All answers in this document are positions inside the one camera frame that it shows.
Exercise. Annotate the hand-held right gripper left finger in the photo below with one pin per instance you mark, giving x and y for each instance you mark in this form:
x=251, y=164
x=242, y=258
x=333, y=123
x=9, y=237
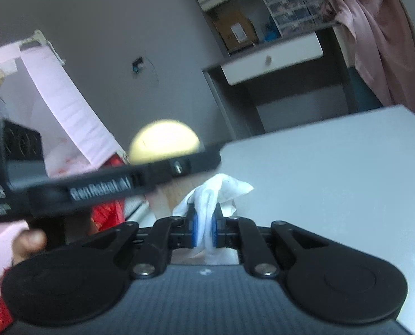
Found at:
x=192, y=225

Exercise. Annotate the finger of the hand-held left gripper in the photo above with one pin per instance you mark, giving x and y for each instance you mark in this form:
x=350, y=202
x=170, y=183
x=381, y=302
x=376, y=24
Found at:
x=186, y=165

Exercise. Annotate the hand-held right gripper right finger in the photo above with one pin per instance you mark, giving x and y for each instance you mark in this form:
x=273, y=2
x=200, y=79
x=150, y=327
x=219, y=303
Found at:
x=215, y=226

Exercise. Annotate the yellow egg-shaped container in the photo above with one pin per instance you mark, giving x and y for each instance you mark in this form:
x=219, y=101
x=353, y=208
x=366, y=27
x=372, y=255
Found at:
x=162, y=139

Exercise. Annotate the white wipe cloth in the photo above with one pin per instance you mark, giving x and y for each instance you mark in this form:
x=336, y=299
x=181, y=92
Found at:
x=224, y=186

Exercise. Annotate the person's left hand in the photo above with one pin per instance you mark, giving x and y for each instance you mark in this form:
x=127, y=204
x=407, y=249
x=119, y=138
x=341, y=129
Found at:
x=29, y=244

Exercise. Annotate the grey desk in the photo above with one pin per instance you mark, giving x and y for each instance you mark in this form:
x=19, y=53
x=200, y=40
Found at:
x=228, y=104

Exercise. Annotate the red cloth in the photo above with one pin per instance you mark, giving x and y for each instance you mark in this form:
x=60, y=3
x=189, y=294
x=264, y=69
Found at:
x=107, y=213

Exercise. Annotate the pink hanging cloth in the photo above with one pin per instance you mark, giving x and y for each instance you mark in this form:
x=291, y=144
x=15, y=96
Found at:
x=67, y=104

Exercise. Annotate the white desk drawer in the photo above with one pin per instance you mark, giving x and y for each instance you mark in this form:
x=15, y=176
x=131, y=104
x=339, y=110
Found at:
x=277, y=59

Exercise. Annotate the brown cardboard box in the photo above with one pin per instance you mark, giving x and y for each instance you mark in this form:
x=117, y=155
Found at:
x=233, y=31

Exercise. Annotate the blue plastic bag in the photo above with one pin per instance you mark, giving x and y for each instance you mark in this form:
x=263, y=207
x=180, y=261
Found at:
x=272, y=31

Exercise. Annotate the grey desk hutch shelf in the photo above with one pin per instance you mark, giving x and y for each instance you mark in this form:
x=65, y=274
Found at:
x=221, y=3

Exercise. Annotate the teal bin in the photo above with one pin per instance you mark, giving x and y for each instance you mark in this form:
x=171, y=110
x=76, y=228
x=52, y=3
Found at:
x=364, y=90

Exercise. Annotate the clear plastic drawer organizer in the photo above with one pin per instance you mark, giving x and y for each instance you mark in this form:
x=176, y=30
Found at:
x=294, y=3

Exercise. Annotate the pink curtain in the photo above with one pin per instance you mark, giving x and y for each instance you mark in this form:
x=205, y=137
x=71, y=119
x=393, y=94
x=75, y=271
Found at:
x=375, y=35

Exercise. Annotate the wall socket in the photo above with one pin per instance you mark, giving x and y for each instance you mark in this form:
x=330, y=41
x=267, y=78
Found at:
x=137, y=65

